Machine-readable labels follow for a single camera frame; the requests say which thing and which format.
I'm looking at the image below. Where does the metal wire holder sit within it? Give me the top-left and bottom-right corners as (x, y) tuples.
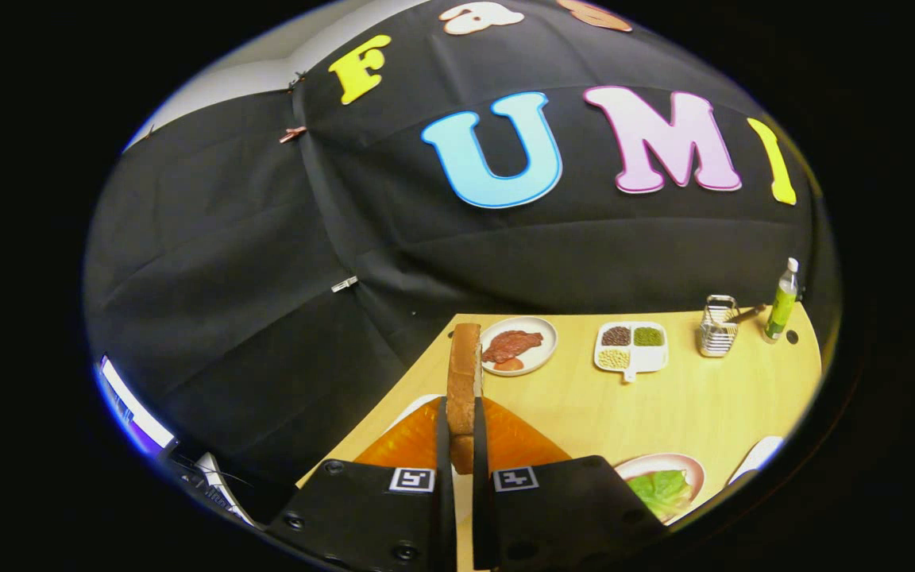
(697, 295), (739, 358)

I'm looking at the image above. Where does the black backdrop cloth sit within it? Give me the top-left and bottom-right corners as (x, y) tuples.
(83, 0), (836, 509)

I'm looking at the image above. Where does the toasted bread slice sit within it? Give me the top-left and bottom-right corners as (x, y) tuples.
(446, 323), (483, 475)

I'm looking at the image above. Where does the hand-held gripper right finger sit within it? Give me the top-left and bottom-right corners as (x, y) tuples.
(471, 396), (669, 571)

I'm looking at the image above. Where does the green label plastic bottle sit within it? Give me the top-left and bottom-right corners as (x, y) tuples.
(764, 257), (800, 344)

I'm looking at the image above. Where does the white toaster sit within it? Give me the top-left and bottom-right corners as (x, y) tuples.
(384, 393), (449, 434)

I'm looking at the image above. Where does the pink round plate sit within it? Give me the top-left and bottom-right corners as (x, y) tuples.
(615, 453), (706, 526)

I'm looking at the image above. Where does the green lettuce leaf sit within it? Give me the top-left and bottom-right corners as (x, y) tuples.
(626, 470), (693, 521)

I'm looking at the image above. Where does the white divided dish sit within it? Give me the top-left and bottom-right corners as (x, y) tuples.
(593, 321), (669, 383)

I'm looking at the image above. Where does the brown steak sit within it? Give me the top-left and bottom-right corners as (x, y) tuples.
(482, 330), (544, 365)

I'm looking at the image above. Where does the grey round plate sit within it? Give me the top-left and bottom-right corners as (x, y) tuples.
(480, 316), (558, 377)

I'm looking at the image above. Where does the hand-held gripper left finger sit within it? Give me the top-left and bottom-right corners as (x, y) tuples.
(267, 396), (458, 572)

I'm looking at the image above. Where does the white flat plate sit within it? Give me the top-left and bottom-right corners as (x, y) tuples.
(728, 435), (786, 487)

